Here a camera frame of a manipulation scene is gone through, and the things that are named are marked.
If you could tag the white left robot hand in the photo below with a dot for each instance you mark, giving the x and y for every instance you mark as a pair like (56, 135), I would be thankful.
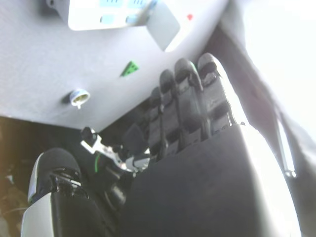
(197, 192)

